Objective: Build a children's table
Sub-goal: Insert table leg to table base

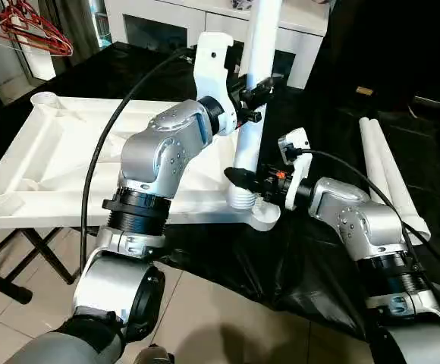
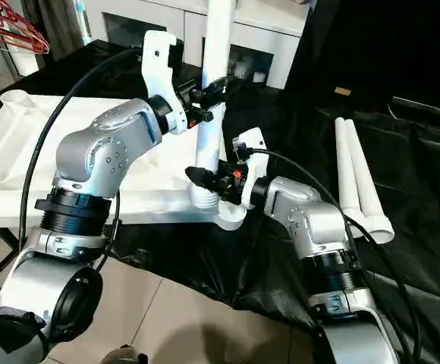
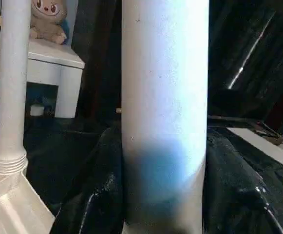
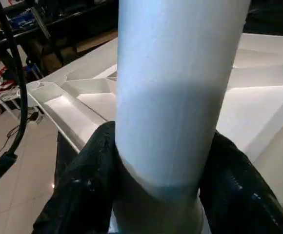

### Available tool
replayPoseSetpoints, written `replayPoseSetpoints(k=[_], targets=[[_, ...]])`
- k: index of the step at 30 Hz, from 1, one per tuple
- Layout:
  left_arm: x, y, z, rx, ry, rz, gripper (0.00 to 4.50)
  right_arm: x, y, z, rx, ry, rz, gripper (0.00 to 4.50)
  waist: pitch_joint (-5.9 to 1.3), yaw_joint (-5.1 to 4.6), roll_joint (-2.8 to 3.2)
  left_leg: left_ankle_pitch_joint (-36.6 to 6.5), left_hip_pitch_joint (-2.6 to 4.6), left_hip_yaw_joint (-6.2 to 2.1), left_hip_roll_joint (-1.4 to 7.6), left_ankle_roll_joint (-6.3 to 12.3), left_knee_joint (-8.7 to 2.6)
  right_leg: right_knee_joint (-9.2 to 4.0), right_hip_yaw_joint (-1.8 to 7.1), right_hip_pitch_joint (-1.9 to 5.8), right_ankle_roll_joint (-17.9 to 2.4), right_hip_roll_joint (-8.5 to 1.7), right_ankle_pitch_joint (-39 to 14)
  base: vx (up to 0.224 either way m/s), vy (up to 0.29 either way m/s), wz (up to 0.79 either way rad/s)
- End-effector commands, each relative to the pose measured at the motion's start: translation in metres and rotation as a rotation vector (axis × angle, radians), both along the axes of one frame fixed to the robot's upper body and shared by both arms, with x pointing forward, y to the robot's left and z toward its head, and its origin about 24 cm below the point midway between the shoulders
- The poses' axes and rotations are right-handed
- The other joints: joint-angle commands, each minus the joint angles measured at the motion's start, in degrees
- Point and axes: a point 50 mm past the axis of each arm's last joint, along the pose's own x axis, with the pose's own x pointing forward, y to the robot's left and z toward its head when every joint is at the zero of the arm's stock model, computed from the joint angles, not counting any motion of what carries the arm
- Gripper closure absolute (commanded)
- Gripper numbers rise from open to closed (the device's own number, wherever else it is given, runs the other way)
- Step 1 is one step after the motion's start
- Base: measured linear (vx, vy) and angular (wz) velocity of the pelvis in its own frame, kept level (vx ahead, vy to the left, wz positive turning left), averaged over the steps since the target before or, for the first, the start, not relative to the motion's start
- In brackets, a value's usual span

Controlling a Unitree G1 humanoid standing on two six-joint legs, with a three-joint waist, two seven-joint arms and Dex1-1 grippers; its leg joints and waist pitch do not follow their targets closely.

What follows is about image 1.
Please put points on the white plastic table leg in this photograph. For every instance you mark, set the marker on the white plastic table leg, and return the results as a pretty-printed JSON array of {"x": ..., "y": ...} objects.
[
  {"x": 398, "y": 182},
  {"x": 259, "y": 53},
  {"x": 375, "y": 159}
]

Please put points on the white plastic table top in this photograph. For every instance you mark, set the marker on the white plastic table top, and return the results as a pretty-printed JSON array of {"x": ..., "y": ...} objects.
[{"x": 61, "y": 152}]

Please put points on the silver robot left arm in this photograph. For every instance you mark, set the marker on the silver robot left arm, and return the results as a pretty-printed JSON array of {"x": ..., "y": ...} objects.
[{"x": 155, "y": 159}]

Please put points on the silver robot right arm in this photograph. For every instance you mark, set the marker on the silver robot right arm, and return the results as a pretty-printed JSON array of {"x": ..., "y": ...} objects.
[{"x": 364, "y": 227}]

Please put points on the dark patterned jar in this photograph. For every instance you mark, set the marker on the dark patterned jar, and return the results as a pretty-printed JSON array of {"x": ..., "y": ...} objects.
[{"x": 243, "y": 4}]

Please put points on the black plastic mat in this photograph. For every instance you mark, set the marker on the black plastic mat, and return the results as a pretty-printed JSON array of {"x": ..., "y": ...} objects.
[{"x": 341, "y": 258}]

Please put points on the small brown cardboard piece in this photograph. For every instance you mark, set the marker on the small brown cardboard piece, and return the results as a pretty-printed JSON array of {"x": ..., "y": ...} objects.
[{"x": 364, "y": 91}]

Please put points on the white glass-door cabinet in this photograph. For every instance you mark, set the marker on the white glass-door cabinet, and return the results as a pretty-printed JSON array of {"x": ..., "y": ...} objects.
[{"x": 167, "y": 23}]

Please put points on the grey curtain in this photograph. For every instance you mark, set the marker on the grey curtain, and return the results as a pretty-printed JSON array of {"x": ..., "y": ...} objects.
[{"x": 72, "y": 26}]

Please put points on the black folding table frame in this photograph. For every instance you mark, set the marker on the black folding table frame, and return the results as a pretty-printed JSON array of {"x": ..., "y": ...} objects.
[{"x": 23, "y": 262}]

